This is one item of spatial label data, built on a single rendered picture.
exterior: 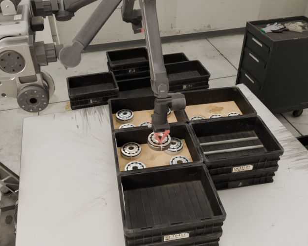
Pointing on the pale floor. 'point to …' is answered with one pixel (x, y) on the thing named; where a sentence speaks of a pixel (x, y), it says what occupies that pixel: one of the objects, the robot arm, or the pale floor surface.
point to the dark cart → (280, 65)
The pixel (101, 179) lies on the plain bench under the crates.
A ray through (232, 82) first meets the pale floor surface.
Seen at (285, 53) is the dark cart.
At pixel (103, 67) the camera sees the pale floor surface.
